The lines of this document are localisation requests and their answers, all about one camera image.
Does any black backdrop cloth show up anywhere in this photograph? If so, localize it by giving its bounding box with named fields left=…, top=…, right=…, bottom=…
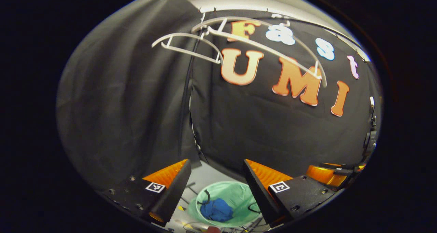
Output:
left=56, top=0, right=383, bottom=192

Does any blue corduroy jacket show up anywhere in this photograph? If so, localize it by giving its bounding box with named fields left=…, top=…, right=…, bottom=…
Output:
left=200, top=198, right=234, bottom=222

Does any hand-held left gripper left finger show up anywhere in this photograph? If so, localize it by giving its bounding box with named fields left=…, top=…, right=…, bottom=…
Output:
left=99, top=159, right=192, bottom=227

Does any green laundry hamper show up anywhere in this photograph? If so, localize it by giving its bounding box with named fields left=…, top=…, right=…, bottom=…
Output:
left=187, top=181, right=263, bottom=227

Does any black clothes rack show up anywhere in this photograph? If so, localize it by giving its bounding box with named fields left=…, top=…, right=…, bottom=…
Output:
left=178, top=13, right=372, bottom=162

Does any white plastic hanger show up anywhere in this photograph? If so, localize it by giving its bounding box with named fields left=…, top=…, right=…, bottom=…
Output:
left=151, top=32, right=224, bottom=64
left=191, top=16, right=327, bottom=88

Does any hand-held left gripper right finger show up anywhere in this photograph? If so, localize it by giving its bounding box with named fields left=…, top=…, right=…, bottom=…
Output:
left=243, top=159, right=343, bottom=228

